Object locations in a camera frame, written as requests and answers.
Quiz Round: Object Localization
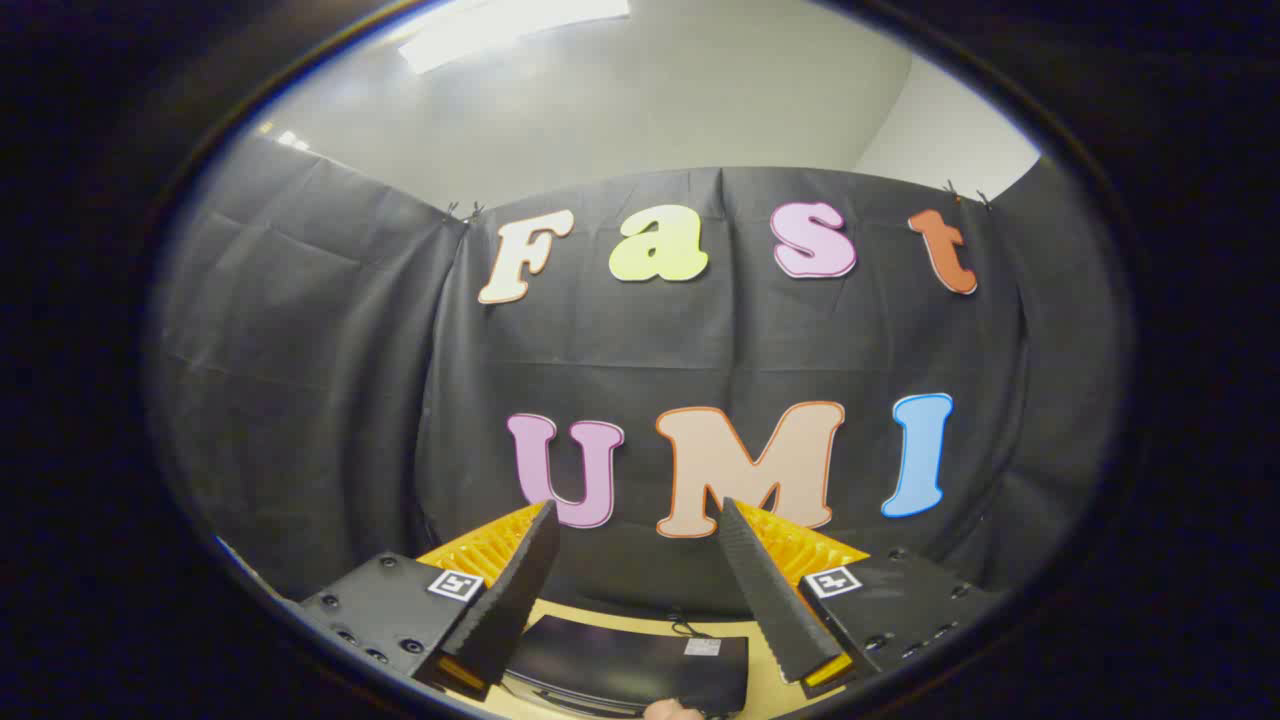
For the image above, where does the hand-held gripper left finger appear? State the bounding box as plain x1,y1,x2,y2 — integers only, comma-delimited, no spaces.
298,500,563,701

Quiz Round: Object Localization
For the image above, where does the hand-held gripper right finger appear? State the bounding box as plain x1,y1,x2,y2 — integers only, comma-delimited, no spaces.
718,496,1004,699

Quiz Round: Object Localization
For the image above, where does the black toaster oven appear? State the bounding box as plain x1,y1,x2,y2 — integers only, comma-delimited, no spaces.
503,613,751,719

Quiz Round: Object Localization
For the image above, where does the black backdrop cloth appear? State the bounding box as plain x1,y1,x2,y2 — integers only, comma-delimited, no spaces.
150,135,1136,621

